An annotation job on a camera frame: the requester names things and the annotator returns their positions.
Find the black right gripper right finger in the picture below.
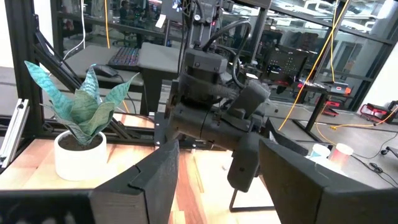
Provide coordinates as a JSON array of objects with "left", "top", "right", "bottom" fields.
[{"left": 259, "top": 139, "right": 352, "bottom": 224}]

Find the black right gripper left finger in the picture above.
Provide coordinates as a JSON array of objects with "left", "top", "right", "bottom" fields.
[{"left": 90, "top": 139, "right": 180, "bottom": 224}]

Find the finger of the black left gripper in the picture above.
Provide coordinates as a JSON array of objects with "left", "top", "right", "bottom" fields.
[{"left": 267, "top": 119, "right": 308, "bottom": 156}]

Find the blue pill bottle white cap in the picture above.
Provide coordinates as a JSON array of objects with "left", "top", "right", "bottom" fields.
[{"left": 309, "top": 143, "right": 331, "bottom": 162}]

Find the red pill bottle white cap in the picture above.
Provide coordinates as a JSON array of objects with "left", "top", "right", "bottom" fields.
[{"left": 328, "top": 142, "right": 354, "bottom": 170}]

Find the artificial plant in white pot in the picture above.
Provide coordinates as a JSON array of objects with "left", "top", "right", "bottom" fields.
[{"left": 24, "top": 60, "right": 141, "bottom": 182}]

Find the black perforated panel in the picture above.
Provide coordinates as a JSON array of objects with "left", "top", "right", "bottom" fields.
[{"left": 264, "top": 45, "right": 308, "bottom": 83}]

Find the red toolbox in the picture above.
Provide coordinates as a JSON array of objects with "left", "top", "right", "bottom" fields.
[{"left": 360, "top": 100, "right": 398, "bottom": 125}]

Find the black computer mouse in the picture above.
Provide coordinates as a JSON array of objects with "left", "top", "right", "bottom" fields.
[{"left": 90, "top": 63, "right": 119, "bottom": 78}]

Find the black backlit keyboard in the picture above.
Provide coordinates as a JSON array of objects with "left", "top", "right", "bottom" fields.
[{"left": 107, "top": 46, "right": 141, "bottom": 71}]

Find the silver aluminium extrusion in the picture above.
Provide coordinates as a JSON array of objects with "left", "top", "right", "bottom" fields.
[{"left": 0, "top": 98, "right": 30, "bottom": 169}]

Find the dark grey desk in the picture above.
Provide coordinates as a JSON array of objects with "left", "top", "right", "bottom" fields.
[{"left": 63, "top": 45, "right": 146, "bottom": 94}]

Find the yellow cable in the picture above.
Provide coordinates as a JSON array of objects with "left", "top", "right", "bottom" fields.
[{"left": 277, "top": 0, "right": 398, "bottom": 147}]

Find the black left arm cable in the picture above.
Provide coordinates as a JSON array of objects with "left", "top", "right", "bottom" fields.
[{"left": 201, "top": 18, "right": 253, "bottom": 91}]

